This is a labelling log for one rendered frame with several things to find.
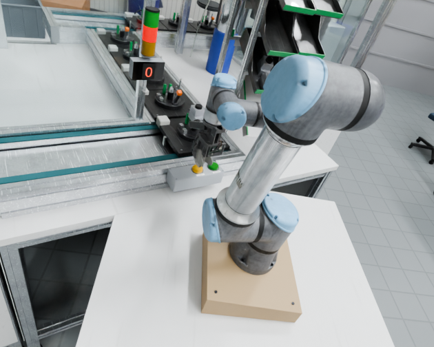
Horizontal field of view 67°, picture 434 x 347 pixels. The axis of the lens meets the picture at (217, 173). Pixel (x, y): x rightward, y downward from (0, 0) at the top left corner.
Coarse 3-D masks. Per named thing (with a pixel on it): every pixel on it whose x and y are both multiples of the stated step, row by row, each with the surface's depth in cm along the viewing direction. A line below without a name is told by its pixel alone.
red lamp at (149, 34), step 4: (144, 28) 113; (148, 28) 112; (152, 28) 112; (156, 28) 113; (144, 32) 114; (148, 32) 113; (152, 32) 113; (156, 32) 114; (144, 36) 114; (148, 36) 114; (152, 36) 114; (156, 36) 116; (144, 40) 115; (148, 40) 114; (152, 40) 115
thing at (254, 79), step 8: (248, 32) 136; (240, 40) 142; (248, 40) 136; (256, 40) 145; (256, 48) 145; (264, 48) 146; (256, 56) 142; (272, 56) 143; (256, 64) 140; (248, 72) 137; (256, 72) 138; (256, 80) 137; (256, 88) 132
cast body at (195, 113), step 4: (196, 104) 133; (192, 108) 133; (196, 108) 132; (200, 108) 132; (192, 112) 133; (196, 112) 131; (200, 112) 132; (188, 116) 137; (192, 116) 134; (196, 116) 133; (200, 116) 134; (192, 120) 134
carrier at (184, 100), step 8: (168, 88) 156; (152, 96) 156; (160, 96) 152; (168, 96) 153; (184, 96) 163; (144, 104) 151; (152, 104) 151; (160, 104) 150; (168, 104) 150; (176, 104) 151; (184, 104) 156; (192, 104) 160; (152, 112) 145; (160, 112) 147; (168, 112) 148; (176, 112) 150; (184, 112) 152
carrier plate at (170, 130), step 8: (176, 120) 145; (160, 128) 139; (168, 128) 139; (176, 128) 140; (168, 136) 134; (176, 136) 136; (176, 144) 132; (184, 144) 133; (176, 152) 129; (184, 152) 129
